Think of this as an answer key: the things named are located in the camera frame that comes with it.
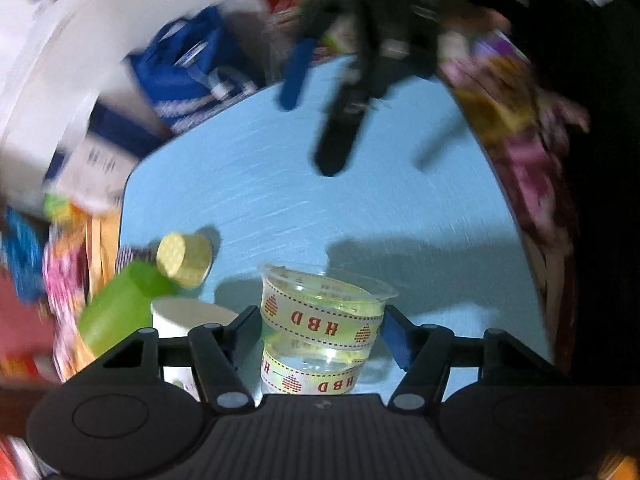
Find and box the clear cup with HBD ribbon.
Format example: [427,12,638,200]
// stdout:
[259,263,397,396]

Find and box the white paper cup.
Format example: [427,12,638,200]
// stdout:
[151,297,238,401]

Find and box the green plastic cup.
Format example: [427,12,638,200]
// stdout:
[77,261,177,356]

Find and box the yellow dotted cupcake liner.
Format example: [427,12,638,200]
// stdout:
[155,232,213,289]

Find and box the blue tote bag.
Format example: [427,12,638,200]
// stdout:
[128,6,265,134]

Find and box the white and blue paper bag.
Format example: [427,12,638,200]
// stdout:
[42,102,165,214]

